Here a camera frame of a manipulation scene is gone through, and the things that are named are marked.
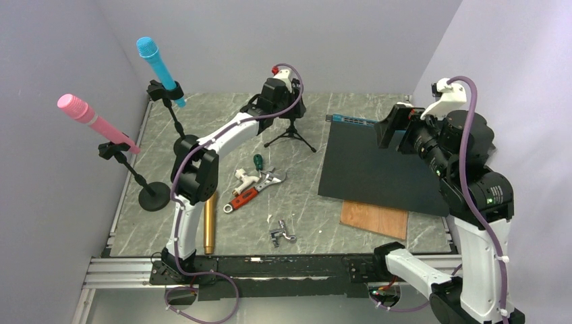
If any purple cable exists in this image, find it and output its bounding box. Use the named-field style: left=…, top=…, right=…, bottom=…
left=164, top=63, right=305, bottom=324
left=370, top=75, right=511, bottom=324

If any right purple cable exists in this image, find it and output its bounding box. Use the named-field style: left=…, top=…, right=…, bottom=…
left=370, top=75, right=511, bottom=324

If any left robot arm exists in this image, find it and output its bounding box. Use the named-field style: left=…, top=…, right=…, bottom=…
left=161, top=76, right=304, bottom=284

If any red handle adjustable wrench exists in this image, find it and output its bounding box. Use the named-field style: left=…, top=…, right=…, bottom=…
left=223, top=167, right=287, bottom=213

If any blue microphone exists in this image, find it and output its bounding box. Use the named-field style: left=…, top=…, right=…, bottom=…
left=136, top=36, right=186, bottom=107

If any blue mic round-base stand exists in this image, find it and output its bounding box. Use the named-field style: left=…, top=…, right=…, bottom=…
left=146, top=80, right=198, bottom=153

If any gold microphone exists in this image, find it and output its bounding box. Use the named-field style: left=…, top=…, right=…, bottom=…
left=203, top=192, right=217, bottom=255

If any small metal clamp part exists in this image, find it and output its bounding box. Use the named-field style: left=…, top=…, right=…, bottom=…
left=269, top=219, right=297, bottom=248

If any green handle screwdriver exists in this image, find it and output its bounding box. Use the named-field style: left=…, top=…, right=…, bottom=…
left=253, top=154, right=264, bottom=171

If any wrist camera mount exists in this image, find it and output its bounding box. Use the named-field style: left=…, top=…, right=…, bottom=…
left=420, top=78, right=467, bottom=120
left=272, top=65, right=292, bottom=90

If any wooden board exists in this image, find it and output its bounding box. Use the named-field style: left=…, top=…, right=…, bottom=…
left=340, top=200, right=408, bottom=240

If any black network switch box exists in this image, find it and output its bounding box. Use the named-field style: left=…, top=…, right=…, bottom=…
left=318, top=121, right=449, bottom=217

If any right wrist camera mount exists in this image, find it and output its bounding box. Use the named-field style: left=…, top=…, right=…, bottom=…
left=420, top=78, right=467, bottom=120

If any black tripod mic stand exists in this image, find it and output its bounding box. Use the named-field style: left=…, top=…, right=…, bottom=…
left=263, top=118, right=317, bottom=153

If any white plastic faucet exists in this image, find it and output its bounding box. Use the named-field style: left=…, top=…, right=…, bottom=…
left=232, top=168, right=260, bottom=196

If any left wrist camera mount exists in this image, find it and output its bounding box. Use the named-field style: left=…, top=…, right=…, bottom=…
left=272, top=65, right=292, bottom=90

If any pink mic round-base stand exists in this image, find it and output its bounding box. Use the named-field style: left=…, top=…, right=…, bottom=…
left=98, top=142, right=170, bottom=212

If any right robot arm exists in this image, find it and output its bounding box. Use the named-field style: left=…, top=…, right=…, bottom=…
left=371, top=103, right=525, bottom=323

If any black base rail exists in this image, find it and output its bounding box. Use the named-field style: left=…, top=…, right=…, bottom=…
left=148, top=254, right=448, bottom=301

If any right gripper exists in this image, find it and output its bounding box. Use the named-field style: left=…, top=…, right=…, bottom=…
left=374, top=102, right=456, bottom=180

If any pink microphone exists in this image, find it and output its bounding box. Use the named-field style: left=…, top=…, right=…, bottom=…
left=57, top=94, right=140, bottom=154

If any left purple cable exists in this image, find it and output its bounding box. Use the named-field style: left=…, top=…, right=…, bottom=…
left=164, top=63, right=305, bottom=324

